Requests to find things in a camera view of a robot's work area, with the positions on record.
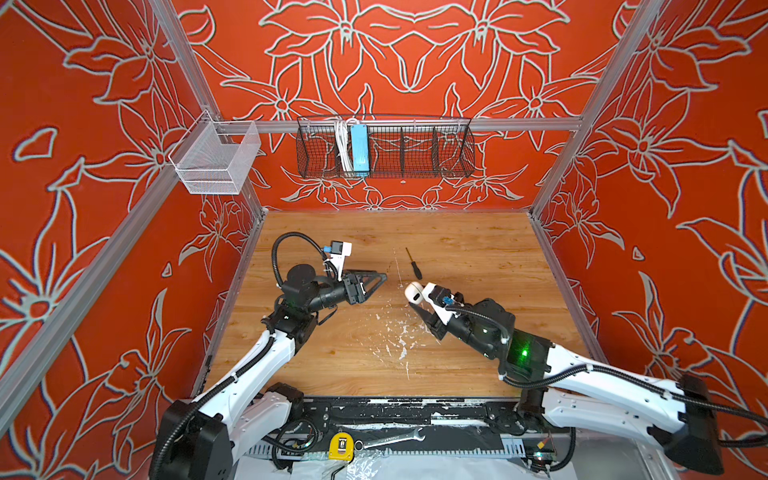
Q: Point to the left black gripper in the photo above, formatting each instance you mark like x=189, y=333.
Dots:
x=352, y=285

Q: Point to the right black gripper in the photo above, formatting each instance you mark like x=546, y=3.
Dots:
x=437, y=327

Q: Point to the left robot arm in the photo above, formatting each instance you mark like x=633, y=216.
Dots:
x=204, y=437

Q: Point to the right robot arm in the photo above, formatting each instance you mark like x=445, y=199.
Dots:
x=570, y=391

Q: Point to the black screwdriver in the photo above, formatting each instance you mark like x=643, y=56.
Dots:
x=416, y=270

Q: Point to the light blue power bank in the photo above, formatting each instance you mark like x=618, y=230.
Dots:
x=360, y=149

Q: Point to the silver wrench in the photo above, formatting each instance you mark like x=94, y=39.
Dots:
x=414, y=435

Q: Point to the yellow tape measure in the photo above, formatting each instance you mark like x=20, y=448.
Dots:
x=341, y=447

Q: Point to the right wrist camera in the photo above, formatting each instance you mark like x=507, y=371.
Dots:
x=440, y=299

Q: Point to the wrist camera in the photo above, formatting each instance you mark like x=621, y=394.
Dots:
x=440, y=299
x=335, y=255

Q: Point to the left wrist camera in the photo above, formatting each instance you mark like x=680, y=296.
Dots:
x=335, y=255

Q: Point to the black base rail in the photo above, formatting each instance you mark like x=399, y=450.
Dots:
x=499, y=414

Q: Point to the black wire wall basket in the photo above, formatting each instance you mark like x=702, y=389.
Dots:
x=400, y=147

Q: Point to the white mesh wall basket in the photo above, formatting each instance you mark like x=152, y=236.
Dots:
x=215, y=157

